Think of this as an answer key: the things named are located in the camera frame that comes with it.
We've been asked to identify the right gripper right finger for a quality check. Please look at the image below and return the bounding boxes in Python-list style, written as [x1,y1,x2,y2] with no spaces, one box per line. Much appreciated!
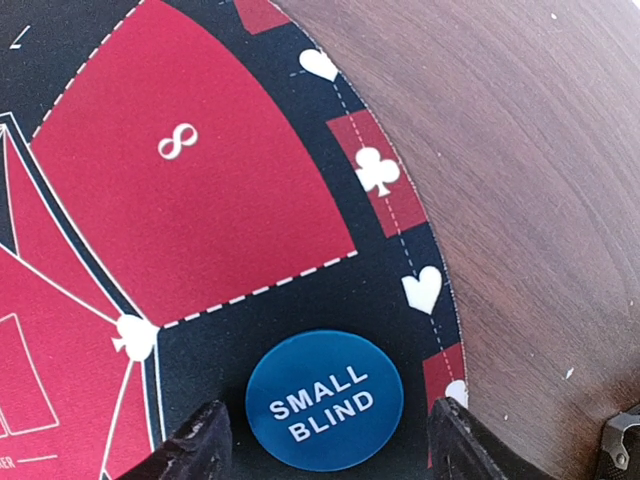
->
[428,397,550,480]

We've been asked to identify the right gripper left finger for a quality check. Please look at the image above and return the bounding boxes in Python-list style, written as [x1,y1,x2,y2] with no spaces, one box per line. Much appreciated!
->
[130,400,232,480]

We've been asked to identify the round red black poker mat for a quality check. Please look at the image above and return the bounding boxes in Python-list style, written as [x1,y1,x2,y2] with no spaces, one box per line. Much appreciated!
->
[1,1,467,479]

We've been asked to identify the blue small blind button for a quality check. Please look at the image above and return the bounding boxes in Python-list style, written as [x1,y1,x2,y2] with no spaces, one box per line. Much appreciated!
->
[245,330,404,472]

